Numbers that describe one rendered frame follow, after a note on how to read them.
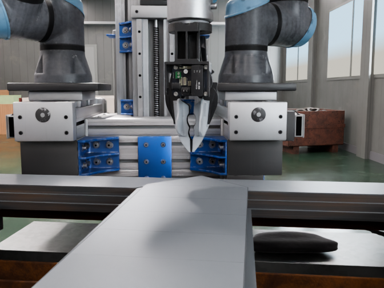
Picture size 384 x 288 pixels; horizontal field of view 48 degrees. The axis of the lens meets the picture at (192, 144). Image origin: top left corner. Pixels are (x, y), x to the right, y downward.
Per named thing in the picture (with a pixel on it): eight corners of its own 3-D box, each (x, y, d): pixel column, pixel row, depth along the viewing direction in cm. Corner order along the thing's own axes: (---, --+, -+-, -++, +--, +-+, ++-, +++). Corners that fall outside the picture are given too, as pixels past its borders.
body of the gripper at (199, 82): (162, 99, 68) (162, 20, 67) (171, 98, 77) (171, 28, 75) (211, 99, 67) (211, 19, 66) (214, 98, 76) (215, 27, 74)
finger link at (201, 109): (188, 155, 71) (188, 99, 69) (192, 150, 76) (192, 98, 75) (207, 156, 70) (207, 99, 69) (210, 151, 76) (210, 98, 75)
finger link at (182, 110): (169, 155, 71) (168, 99, 70) (175, 150, 77) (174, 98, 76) (188, 155, 71) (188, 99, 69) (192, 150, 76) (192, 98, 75)
